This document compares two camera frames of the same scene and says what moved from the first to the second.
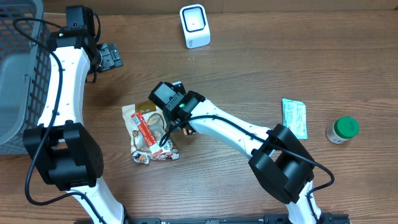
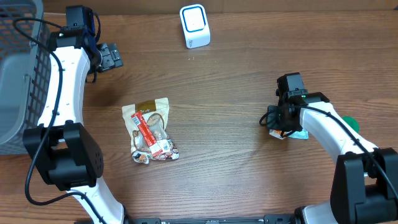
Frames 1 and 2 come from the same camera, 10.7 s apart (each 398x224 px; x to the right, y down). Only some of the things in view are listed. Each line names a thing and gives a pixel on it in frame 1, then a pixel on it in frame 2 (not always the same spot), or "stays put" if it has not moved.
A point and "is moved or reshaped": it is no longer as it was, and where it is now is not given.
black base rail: [324, 218] stays put
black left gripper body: [111, 56] stays put
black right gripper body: [170, 116] -> [280, 125]
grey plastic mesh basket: [25, 73] stays put
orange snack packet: [185, 131] is moved or reshaped
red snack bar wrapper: [147, 133] stays put
